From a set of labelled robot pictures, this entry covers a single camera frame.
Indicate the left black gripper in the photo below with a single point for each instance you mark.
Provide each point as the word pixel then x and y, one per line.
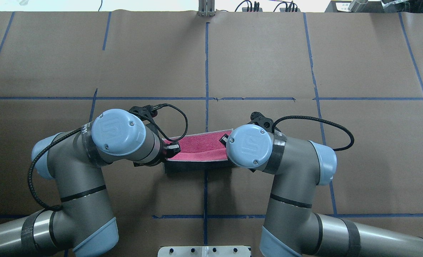
pixel 171 149

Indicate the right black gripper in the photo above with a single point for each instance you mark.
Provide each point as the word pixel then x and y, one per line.
pixel 225 139

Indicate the pink towel with white edge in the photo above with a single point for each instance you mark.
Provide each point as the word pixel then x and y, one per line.
pixel 202 147

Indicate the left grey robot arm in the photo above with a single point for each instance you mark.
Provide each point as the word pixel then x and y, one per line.
pixel 65 178

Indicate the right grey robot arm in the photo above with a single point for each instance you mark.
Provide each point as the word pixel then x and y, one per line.
pixel 291 228

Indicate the silver metal cylinder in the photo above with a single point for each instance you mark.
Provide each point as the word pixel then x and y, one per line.
pixel 357 5

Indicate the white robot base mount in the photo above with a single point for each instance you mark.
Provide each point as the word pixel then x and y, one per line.
pixel 205 251

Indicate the aluminium frame post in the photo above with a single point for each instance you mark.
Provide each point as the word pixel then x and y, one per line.
pixel 206 8

